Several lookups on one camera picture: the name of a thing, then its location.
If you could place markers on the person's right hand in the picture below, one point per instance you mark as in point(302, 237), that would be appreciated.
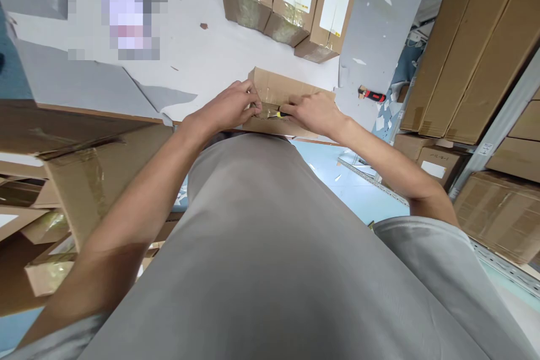
point(316, 113)

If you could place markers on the person's left hand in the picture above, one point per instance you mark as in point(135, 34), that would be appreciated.
point(225, 104)

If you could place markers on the person's right fingers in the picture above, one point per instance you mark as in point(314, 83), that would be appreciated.
point(291, 106)

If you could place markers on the person's left fingers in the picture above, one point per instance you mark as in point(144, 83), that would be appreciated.
point(252, 100)

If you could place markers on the black and yellow utility knife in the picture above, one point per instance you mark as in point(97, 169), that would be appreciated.
point(282, 114)

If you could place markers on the small taped cardboard box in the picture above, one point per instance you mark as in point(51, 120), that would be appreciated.
point(287, 88)

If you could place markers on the red and black tool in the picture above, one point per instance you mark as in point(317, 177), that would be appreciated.
point(373, 95)

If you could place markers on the small cardboard scrap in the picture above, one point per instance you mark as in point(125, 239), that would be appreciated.
point(203, 26)

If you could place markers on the small plain brown carton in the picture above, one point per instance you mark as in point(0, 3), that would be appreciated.
point(407, 147)

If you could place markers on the person's body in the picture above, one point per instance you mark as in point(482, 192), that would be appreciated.
point(270, 258)

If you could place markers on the small carton with white label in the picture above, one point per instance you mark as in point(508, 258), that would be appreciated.
point(443, 164)

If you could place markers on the tall flat brown carton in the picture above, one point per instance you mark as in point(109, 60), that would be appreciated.
point(447, 52)
point(493, 73)

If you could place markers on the large open cardboard carton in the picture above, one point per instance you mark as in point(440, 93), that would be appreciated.
point(84, 149)

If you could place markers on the grey metal shelf with cartons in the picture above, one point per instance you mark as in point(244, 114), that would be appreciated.
point(502, 199)

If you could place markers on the small taped box in carton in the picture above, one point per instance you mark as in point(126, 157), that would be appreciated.
point(46, 227)
point(48, 273)

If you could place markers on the grey slotted metal rail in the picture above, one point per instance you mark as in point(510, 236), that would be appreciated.
point(371, 176)

